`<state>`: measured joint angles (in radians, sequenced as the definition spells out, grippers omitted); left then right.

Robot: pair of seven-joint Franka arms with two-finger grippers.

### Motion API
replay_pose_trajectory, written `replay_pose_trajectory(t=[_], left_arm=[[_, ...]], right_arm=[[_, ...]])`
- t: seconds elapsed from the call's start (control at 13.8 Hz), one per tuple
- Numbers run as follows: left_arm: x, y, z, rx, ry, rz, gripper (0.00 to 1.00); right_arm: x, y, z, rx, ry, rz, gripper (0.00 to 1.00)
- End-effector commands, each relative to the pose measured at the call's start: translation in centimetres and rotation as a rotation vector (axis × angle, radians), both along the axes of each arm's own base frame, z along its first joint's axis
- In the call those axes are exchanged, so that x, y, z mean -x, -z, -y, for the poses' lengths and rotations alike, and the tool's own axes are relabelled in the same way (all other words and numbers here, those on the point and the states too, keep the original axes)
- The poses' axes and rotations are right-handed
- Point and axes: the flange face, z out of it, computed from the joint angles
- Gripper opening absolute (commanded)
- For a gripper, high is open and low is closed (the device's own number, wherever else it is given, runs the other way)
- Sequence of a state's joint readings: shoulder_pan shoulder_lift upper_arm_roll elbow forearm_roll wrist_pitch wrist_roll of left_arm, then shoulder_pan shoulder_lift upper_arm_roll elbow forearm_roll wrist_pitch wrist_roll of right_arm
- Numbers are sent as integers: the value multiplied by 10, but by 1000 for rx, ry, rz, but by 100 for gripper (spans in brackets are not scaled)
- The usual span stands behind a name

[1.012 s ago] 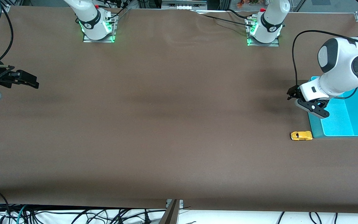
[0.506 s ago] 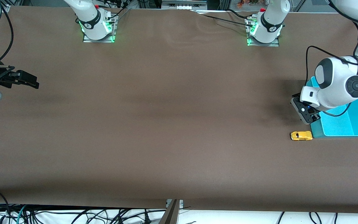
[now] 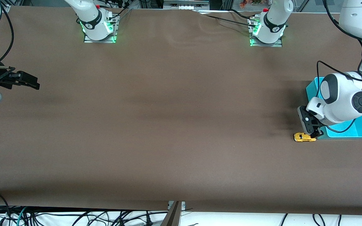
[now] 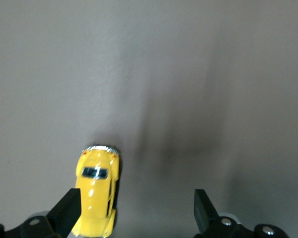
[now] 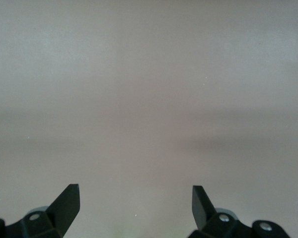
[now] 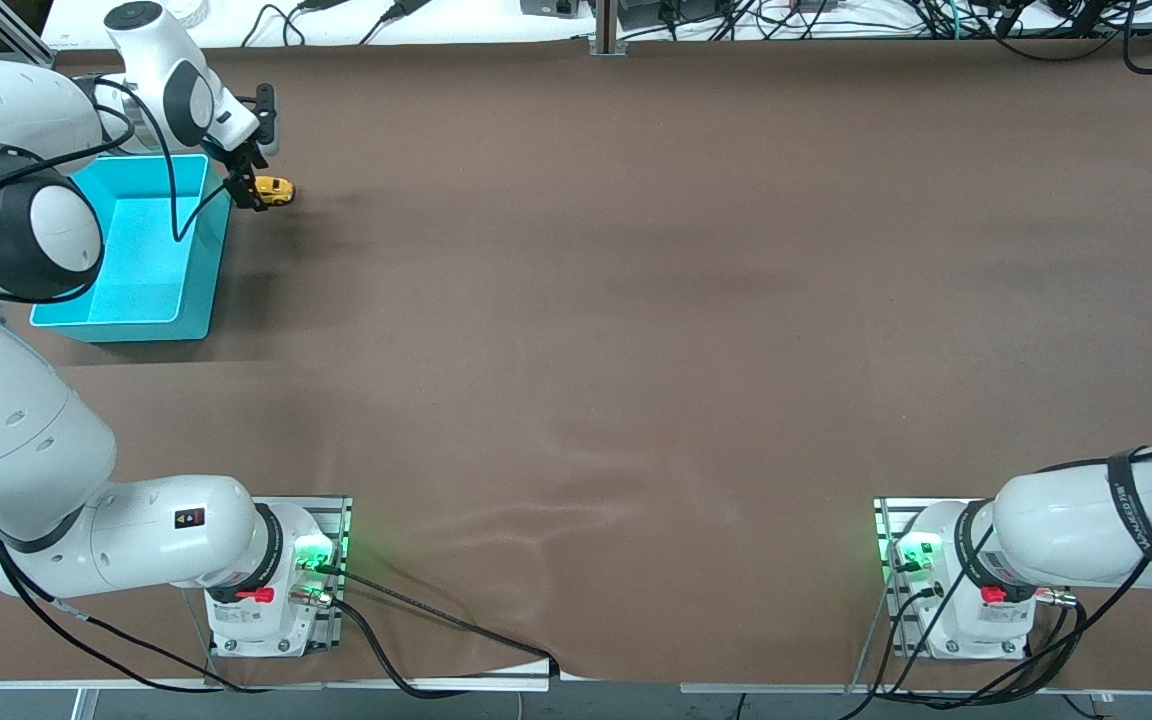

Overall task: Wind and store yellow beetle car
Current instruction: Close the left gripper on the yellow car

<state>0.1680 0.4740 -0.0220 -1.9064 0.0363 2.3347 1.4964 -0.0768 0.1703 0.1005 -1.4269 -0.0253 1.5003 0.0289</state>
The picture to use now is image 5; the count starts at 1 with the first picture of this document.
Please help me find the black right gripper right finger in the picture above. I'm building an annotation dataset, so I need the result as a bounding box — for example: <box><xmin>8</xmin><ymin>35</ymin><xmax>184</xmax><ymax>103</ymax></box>
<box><xmin>187</xmin><ymin>185</ymin><xmax>292</xmax><ymax>238</ymax></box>

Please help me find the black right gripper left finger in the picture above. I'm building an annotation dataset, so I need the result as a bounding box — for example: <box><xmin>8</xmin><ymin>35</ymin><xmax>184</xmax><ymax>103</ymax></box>
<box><xmin>0</xmin><ymin>183</ymin><xmax>81</xmax><ymax>238</ymax></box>

